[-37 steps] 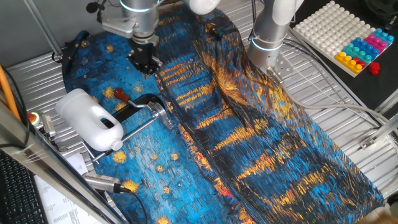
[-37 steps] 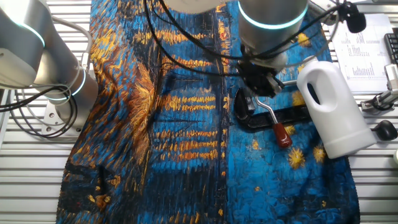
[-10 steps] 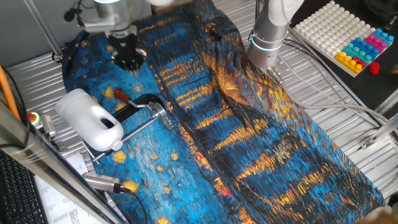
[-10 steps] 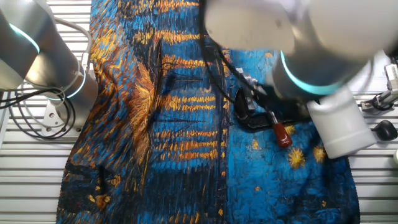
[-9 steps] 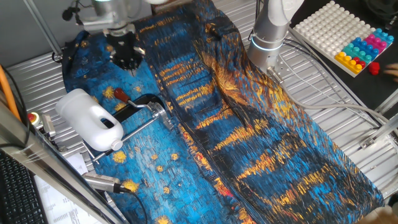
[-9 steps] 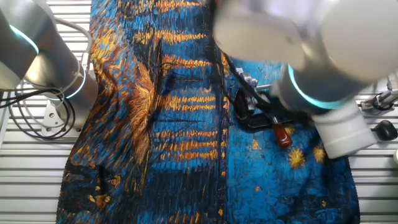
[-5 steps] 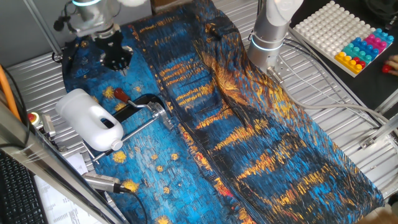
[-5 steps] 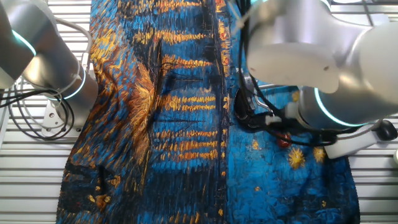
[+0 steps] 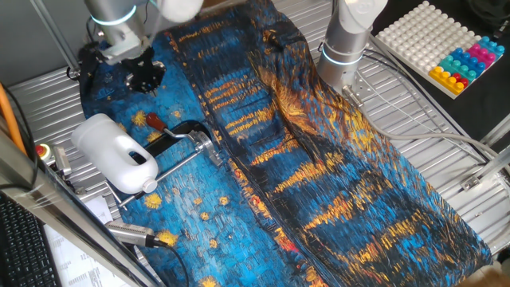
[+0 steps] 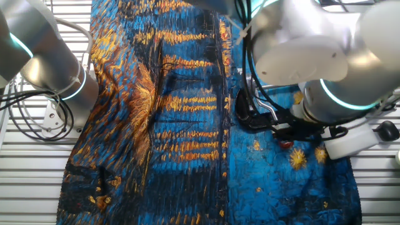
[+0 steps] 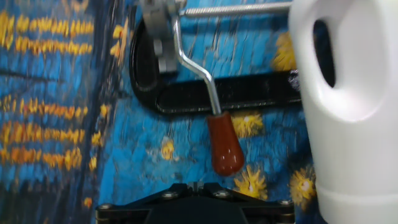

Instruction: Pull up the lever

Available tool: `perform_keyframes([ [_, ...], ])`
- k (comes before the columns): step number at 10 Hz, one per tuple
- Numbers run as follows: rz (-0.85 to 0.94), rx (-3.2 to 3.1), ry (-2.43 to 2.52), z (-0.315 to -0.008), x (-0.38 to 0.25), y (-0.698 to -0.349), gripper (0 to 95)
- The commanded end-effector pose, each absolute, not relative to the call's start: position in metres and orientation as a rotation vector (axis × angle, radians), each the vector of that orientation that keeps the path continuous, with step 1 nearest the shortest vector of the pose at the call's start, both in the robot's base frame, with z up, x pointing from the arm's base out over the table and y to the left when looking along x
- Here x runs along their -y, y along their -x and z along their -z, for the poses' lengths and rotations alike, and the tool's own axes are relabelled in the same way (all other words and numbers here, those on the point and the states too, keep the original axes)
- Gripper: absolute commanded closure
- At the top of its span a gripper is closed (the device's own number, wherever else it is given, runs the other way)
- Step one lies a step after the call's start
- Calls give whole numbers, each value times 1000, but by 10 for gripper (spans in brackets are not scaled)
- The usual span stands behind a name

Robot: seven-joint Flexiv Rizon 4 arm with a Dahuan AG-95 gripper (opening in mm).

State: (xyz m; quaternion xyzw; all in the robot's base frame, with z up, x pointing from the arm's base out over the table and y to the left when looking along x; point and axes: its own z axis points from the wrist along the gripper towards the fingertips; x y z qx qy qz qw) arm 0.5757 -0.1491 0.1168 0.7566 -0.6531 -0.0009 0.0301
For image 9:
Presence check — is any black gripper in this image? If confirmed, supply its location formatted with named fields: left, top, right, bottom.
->
left=125, top=46, right=167, bottom=96

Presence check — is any black camera cable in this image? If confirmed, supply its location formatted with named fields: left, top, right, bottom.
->
left=153, top=238, right=190, bottom=287

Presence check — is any light blue building block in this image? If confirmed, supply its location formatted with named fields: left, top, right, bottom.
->
left=477, top=35, right=506, bottom=57

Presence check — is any magenta building block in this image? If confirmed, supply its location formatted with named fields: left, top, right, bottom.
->
left=465, top=42, right=498, bottom=67

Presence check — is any silver ratchet clamp head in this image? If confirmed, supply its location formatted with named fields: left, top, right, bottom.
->
left=193, top=130, right=225, bottom=167

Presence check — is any aluminium profile bar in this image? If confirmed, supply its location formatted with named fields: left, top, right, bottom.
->
left=461, top=143, right=510, bottom=191
left=480, top=113, right=510, bottom=147

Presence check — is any thick grey base cable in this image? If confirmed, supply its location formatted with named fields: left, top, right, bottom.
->
left=355, top=104, right=510, bottom=176

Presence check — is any grey wrist camera mount plate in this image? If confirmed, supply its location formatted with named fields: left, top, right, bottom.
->
left=98, top=37, right=149, bottom=67

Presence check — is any white studded building baseplate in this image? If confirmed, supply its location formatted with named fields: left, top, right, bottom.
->
left=375, top=0, right=506, bottom=100

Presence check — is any red emergency stop button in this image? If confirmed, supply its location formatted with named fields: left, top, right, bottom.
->
left=34, top=143, right=55, bottom=165

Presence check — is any black cast clamp frame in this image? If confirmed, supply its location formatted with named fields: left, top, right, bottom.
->
left=131, top=120, right=211, bottom=199

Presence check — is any printed white paper sheet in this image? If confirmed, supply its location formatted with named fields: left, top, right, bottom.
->
left=42, top=195, right=132, bottom=287

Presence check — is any black table mat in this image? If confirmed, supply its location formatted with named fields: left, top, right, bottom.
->
left=370, top=0, right=510, bottom=144

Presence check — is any black keyboard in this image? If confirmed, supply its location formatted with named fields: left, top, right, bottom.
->
left=0, top=193, right=63, bottom=287

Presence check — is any white plastic jug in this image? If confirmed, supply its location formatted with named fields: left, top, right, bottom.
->
left=70, top=112, right=159, bottom=195

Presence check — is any thin aluminium profile post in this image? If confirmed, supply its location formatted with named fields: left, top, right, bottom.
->
left=29, top=0, right=80, bottom=73

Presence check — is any silver threaded rod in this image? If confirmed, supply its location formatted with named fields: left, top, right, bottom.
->
left=104, top=150, right=202, bottom=209

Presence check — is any ribbed silver camera box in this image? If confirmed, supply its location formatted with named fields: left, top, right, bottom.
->
left=51, top=145, right=73, bottom=177

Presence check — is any lever with red-brown wooden handle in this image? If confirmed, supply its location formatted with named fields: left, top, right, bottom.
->
left=145, top=112, right=202, bottom=144

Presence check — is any silver camera with black plug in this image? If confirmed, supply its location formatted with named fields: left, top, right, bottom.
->
left=104, top=221, right=157, bottom=249

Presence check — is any starry night painted tablecloth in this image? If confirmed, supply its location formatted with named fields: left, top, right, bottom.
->
left=77, top=0, right=493, bottom=287

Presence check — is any teal building block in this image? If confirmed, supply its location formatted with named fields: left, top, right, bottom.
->
left=437, top=54, right=479, bottom=83

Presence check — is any orange tube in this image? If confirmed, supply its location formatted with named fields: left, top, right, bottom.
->
left=0, top=82, right=27, bottom=156

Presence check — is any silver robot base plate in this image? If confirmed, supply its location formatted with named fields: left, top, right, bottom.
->
left=341, top=73, right=376, bottom=109

